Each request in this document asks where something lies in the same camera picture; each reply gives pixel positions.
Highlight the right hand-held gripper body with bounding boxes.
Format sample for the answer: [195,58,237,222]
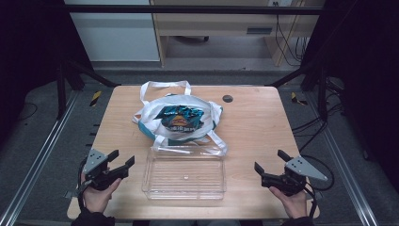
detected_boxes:
[261,156,329,198]

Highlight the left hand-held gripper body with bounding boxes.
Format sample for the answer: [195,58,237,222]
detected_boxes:
[82,148,122,191]

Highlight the clear plastic tray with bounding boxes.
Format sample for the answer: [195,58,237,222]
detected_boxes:
[141,143,228,202]

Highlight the blue snack packet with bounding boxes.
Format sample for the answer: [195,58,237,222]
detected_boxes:
[152,105,205,133]

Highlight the white and teal tote bag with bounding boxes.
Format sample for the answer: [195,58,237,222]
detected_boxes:
[131,80,229,158]

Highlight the person's right hand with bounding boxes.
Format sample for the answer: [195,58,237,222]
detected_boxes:
[268,186,311,220]

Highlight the person's left hand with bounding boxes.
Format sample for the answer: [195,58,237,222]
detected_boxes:
[80,171,123,215]

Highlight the yellow and black floor tape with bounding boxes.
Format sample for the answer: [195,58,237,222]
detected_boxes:
[89,90,104,107]
[290,91,309,106]

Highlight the black metal stand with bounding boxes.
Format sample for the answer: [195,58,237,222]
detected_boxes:
[56,58,122,121]
[265,57,331,122]

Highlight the white cabinet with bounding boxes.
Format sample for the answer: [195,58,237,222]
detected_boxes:
[63,0,161,63]

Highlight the black curtain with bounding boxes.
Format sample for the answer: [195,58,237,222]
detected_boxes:
[300,0,399,192]
[0,0,94,143]

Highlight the light wooden desk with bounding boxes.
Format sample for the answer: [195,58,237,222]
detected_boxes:
[149,0,327,68]

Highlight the left hand-held gripper cable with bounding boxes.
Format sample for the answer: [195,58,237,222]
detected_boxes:
[76,158,89,212]

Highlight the hand-held gripper cable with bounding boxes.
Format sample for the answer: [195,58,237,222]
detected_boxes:
[76,158,89,212]
[300,153,336,219]

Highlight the right hand-held gripper cable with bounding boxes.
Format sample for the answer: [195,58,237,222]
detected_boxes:
[300,153,336,219]

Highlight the black floor cables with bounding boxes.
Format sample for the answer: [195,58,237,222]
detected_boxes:
[291,78,347,153]

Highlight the aluminium floor rail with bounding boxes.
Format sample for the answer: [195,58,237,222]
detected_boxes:
[304,92,381,226]
[0,89,80,226]

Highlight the black hanging cables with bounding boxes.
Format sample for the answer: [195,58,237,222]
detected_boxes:
[274,2,311,68]

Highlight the black metal frame bar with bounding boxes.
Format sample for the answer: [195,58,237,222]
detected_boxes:
[64,4,325,16]

